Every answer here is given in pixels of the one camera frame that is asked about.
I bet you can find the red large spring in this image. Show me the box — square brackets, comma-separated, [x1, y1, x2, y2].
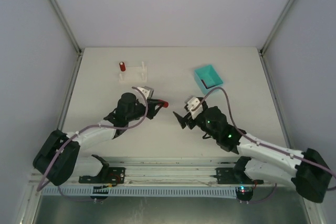
[161, 101, 169, 108]
[119, 62, 126, 72]

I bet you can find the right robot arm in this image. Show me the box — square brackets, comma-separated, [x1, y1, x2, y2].
[173, 97, 332, 203]

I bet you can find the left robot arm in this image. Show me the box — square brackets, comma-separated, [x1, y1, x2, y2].
[33, 88, 169, 189]

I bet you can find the white four-peg fixture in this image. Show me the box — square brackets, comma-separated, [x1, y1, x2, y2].
[119, 61, 148, 84]

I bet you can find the teal plastic bin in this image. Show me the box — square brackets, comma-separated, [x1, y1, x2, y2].
[194, 65, 224, 95]

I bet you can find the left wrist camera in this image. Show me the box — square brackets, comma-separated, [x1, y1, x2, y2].
[137, 86, 154, 99]

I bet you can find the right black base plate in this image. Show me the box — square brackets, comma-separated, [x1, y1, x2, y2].
[213, 167, 264, 185]

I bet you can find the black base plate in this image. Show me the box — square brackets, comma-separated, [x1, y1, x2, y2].
[78, 167, 126, 184]
[213, 167, 264, 185]

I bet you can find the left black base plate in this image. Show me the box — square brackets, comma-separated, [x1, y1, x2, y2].
[78, 167, 126, 184]

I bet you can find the grey slotted cable duct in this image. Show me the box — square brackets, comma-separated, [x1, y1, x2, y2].
[41, 186, 236, 199]

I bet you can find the left frame post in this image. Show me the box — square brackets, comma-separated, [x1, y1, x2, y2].
[48, 0, 82, 56]

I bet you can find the frame post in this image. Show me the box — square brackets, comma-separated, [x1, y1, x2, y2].
[259, 0, 296, 57]
[48, 0, 82, 56]

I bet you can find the right frame post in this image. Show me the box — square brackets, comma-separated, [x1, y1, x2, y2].
[259, 0, 296, 57]

